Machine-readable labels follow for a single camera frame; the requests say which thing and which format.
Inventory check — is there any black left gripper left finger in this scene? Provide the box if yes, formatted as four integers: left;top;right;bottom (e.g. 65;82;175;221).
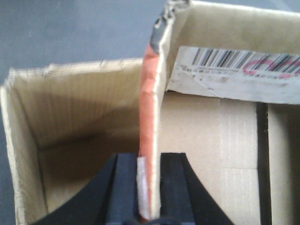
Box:
35;153;139;225

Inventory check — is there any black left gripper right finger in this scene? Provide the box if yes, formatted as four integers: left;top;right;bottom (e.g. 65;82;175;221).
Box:
160;153;233;225

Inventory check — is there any brown cardboard box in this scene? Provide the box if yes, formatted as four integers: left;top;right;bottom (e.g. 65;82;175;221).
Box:
0;58;142;225

